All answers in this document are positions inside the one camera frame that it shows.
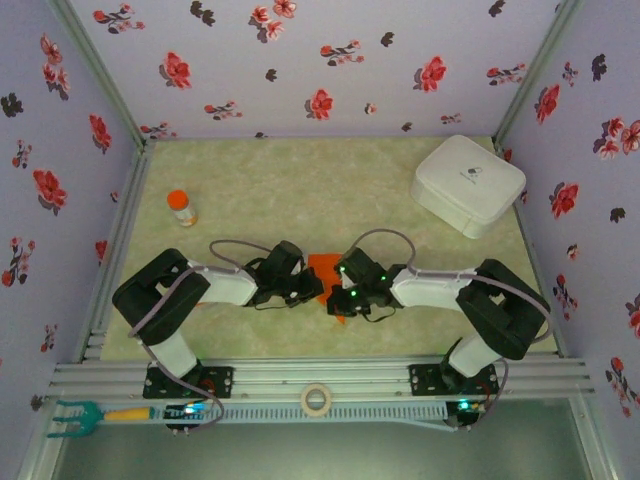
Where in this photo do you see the orange square paper sheet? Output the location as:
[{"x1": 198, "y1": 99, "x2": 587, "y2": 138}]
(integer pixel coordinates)
[{"x1": 307, "y1": 253, "x2": 351, "y2": 326}]

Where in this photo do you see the white square storage case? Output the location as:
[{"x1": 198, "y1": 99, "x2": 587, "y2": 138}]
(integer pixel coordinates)
[{"x1": 409, "y1": 133, "x2": 528, "y2": 240}]

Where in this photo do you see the white tape roll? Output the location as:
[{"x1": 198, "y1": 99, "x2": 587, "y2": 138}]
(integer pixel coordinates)
[{"x1": 299, "y1": 383, "x2": 335, "y2": 419}]

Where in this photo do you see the orange-capped small bottle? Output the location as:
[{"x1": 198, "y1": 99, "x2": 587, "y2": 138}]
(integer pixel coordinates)
[{"x1": 166, "y1": 189, "x2": 200, "y2": 229}]

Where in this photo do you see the thin black right camera cable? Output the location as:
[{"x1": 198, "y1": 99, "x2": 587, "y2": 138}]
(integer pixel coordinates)
[{"x1": 362, "y1": 304, "x2": 399, "y2": 324}]

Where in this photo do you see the long aluminium frame rail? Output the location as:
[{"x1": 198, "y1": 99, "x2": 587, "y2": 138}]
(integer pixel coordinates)
[{"x1": 49, "y1": 355, "x2": 596, "y2": 401}]

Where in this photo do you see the grey slotted cable duct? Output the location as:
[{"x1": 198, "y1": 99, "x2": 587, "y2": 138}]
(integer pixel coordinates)
[{"x1": 162, "y1": 403, "x2": 449, "y2": 424}]

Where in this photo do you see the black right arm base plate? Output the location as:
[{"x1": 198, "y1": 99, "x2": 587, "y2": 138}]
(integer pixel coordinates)
[{"x1": 408, "y1": 363, "x2": 501, "y2": 399}]

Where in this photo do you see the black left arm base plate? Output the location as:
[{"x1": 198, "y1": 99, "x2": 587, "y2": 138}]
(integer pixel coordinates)
[{"x1": 142, "y1": 364, "x2": 236, "y2": 400}]

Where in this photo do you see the aluminium side frame rail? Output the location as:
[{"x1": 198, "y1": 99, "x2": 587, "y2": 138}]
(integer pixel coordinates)
[
  {"x1": 512, "y1": 199, "x2": 571, "y2": 359},
  {"x1": 74, "y1": 144, "x2": 156, "y2": 361}
]

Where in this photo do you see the teal rake with yellow handle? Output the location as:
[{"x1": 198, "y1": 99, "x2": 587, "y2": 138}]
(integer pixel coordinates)
[{"x1": 46, "y1": 398, "x2": 156, "y2": 440}]

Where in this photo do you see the aluminium frame post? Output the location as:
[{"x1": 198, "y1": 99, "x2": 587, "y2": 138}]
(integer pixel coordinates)
[
  {"x1": 492, "y1": 0, "x2": 586, "y2": 151},
  {"x1": 47, "y1": 0, "x2": 156, "y2": 151}
]

